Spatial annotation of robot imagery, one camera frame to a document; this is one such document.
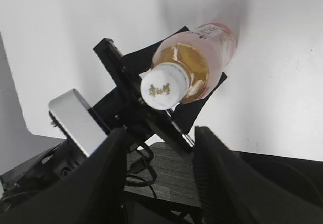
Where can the white bottle cap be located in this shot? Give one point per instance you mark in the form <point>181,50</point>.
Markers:
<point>164,86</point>

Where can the pink label tea bottle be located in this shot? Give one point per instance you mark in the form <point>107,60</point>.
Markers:
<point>203,53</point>

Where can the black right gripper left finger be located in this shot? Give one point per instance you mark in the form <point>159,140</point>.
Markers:
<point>90,194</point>

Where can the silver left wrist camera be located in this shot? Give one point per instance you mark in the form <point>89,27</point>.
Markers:
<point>71,111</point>

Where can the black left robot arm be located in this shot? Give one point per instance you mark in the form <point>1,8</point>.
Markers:
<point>159,184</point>

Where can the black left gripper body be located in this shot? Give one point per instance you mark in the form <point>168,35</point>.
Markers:
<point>124,105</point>

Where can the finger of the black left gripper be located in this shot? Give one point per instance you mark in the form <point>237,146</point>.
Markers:
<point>186,114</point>
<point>140,61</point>

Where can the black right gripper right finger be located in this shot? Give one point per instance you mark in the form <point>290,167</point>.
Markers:
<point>238,187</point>

